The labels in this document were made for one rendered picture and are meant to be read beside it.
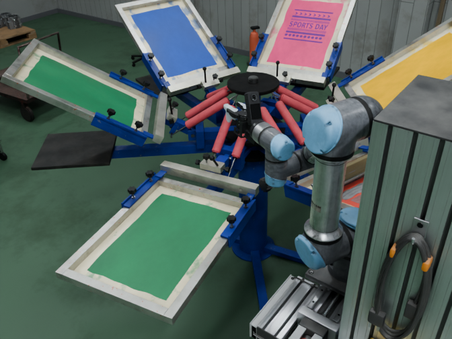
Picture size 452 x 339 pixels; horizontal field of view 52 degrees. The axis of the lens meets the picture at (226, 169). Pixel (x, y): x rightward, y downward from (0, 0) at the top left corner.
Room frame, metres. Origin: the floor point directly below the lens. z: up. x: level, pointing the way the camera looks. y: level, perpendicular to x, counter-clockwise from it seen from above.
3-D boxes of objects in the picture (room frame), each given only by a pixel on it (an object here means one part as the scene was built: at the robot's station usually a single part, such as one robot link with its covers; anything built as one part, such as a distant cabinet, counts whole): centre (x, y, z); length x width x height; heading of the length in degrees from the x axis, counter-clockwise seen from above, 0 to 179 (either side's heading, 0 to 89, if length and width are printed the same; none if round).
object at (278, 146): (1.30, -0.17, 1.65); 0.11 x 0.08 x 0.09; 28
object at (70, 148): (2.54, 0.49, 0.91); 1.34 x 0.41 x 0.08; 93
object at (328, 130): (1.06, -0.29, 1.63); 0.15 x 0.12 x 0.55; 118
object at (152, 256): (1.77, 0.24, 1.05); 1.08 x 0.61 x 0.23; 153
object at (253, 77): (2.57, -0.18, 0.68); 0.40 x 0.40 x 1.35
